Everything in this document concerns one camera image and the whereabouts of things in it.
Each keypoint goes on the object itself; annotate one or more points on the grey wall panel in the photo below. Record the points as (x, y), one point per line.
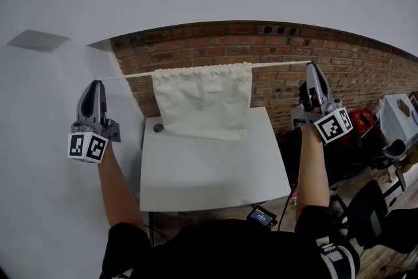
(39, 40)

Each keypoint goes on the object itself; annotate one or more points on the red crate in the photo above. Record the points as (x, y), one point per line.
(362, 121)

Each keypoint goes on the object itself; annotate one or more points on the person's black shirt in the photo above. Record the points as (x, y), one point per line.
(228, 251)

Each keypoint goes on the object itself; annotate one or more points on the black mesh office chair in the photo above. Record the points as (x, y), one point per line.
(375, 215)

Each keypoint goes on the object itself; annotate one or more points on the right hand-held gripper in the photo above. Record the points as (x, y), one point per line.
(333, 127)

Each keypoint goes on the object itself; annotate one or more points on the clear plastic bottle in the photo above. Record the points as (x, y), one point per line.
(295, 200)

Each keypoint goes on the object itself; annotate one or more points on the black device with screen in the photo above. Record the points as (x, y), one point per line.
(261, 216)

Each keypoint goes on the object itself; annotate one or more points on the person's left forearm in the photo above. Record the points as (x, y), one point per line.
(119, 192)

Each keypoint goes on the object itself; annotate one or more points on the white table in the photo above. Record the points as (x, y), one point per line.
(212, 170)

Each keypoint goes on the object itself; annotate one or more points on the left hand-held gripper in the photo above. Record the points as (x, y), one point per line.
(88, 147)

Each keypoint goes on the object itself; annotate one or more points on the grey side table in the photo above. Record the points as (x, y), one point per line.
(396, 121)

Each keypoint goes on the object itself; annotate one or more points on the person's right forearm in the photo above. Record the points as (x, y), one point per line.
(311, 173)

